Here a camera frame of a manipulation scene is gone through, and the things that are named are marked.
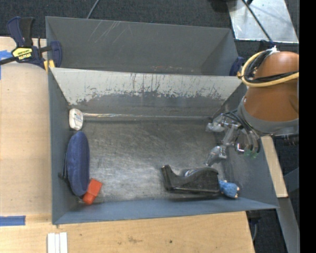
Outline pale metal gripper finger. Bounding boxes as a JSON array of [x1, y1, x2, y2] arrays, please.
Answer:
[[204, 145, 228, 167], [205, 114, 231, 133]]

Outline blue toy animal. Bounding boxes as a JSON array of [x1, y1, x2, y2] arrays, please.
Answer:
[[218, 180, 241, 200]]

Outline grey metal bin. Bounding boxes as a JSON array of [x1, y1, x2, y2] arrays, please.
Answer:
[[45, 16, 280, 225]]

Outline red-orange block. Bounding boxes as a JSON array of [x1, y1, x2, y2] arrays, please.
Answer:
[[82, 178, 104, 205]]

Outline white printed packet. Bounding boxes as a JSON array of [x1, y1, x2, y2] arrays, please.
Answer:
[[68, 108, 84, 131]]

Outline pale wood board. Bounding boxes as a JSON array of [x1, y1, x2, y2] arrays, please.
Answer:
[[0, 62, 53, 217]]

